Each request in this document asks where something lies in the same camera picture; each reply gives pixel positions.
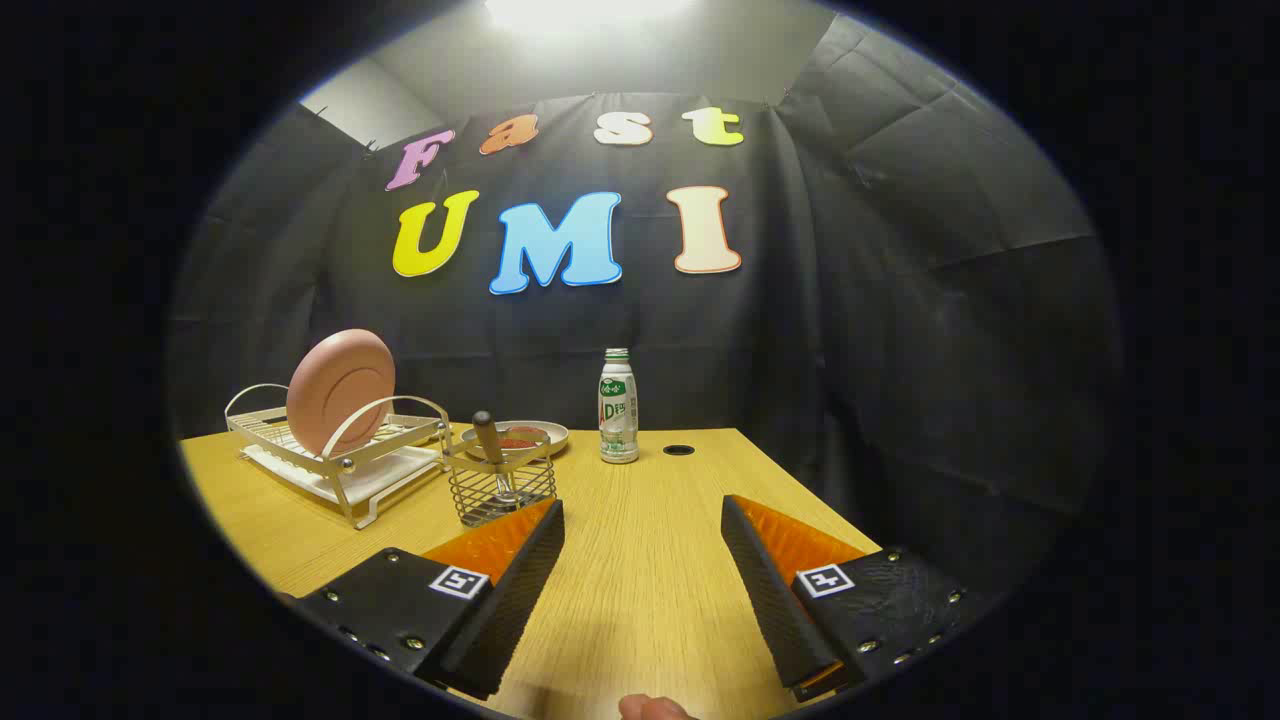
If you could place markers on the white green-label drink bottle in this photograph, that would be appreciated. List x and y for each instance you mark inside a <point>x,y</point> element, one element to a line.
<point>618,420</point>

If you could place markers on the white drip tray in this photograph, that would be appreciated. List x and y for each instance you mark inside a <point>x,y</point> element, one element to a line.
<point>400,468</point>

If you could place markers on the pink plate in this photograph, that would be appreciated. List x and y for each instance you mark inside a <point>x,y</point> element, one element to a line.
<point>340,390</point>

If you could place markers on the beige plate with meat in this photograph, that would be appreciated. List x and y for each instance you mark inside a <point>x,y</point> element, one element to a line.
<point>552,437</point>

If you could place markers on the black backdrop cloth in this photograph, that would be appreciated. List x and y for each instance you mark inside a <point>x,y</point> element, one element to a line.
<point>900,350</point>

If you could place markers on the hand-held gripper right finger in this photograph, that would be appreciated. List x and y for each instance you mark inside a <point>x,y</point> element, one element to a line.
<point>765,590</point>

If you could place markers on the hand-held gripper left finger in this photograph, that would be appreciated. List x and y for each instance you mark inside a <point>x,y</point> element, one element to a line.
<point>520,590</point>

